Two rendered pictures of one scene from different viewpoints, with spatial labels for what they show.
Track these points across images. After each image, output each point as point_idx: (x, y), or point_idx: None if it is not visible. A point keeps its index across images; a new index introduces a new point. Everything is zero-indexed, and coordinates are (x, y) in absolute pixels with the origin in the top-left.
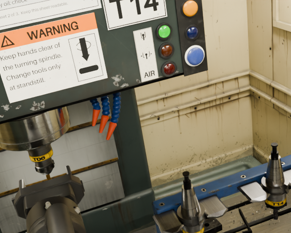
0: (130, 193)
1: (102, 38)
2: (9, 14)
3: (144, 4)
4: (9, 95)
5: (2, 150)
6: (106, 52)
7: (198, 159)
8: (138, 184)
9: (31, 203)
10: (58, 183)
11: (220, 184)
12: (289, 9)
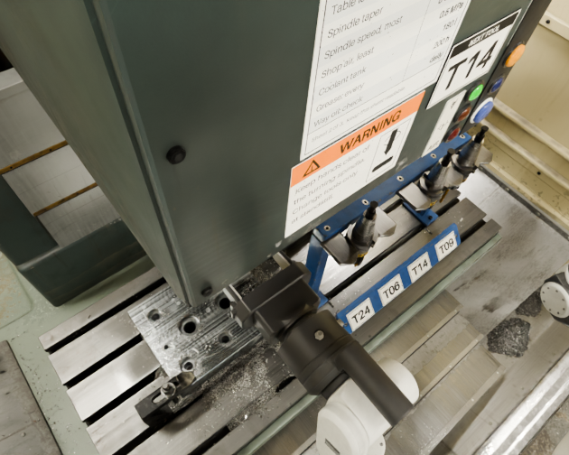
0: None
1: (415, 120)
2: (332, 127)
3: (479, 62)
4: (287, 230)
5: (49, 153)
6: (408, 136)
7: None
8: None
9: (275, 322)
10: (291, 283)
11: (379, 191)
12: None
